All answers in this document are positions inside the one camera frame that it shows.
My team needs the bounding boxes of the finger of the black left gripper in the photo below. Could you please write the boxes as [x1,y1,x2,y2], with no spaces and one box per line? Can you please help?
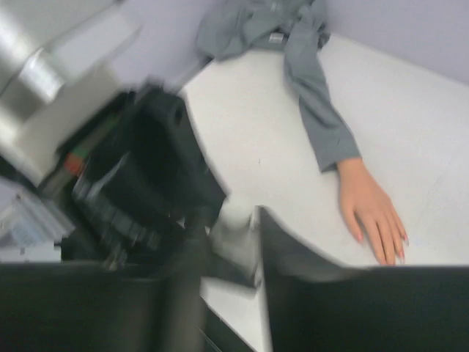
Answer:
[139,91,226,226]

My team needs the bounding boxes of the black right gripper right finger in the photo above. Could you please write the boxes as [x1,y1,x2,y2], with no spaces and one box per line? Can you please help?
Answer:
[259,209,468,351]

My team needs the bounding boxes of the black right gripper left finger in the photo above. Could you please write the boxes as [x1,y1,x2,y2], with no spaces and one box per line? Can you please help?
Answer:
[1,214,207,351]

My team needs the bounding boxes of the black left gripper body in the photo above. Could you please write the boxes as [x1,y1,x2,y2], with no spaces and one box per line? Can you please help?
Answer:
[40,87,191,267]

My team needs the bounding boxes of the clear nail polish bottle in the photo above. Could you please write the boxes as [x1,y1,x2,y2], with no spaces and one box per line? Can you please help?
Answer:
[209,194,262,289]

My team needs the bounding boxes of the mannequin hand with pink nails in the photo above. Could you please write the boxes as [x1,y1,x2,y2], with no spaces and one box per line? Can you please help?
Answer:
[336,158,408,265]

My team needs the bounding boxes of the grey shirt with sleeve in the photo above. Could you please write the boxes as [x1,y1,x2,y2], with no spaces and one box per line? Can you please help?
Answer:
[196,1,361,172]

